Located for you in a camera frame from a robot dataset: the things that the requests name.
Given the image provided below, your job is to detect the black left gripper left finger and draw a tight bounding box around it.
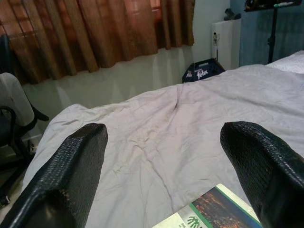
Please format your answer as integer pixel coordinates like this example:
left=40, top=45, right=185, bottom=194
left=0, top=123, right=109, bottom=228

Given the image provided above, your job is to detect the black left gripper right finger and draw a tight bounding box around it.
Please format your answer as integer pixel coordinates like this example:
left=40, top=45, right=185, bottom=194
left=219, top=121, right=304, bottom=228

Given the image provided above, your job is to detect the grey duvet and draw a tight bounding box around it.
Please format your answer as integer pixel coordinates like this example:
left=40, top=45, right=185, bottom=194
left=22, top=63, right=304, bottom=228

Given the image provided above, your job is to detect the black office chair beige cover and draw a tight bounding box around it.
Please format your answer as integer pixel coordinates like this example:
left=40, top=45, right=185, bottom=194
left=0, top=34, right=49, bottom=208

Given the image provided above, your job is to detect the white quilted mattress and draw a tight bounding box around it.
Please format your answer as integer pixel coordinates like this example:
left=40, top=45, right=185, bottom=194
left=264, top=50, right=304, bottom=75

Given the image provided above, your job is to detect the dark blue felix box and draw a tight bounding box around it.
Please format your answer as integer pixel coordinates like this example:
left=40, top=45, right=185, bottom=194
left=182, top=57, right=226, bottom=84

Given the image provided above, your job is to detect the white tall cabinet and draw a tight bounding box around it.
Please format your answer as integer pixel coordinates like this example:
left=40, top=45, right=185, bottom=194
left=211, top=18, right=242, bottom=71

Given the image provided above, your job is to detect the black stand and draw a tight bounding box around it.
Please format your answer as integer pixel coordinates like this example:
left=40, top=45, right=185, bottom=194
left=244, top=0, right=295, bottom=65

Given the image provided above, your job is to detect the brown curtain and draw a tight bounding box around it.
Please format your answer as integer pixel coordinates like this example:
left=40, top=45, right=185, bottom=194
left=0, top=0, right=196, bottom=85

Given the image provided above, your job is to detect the small dark grey object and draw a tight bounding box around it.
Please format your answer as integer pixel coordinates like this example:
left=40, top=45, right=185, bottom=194
left=224, top=8, right=242, bottom=22

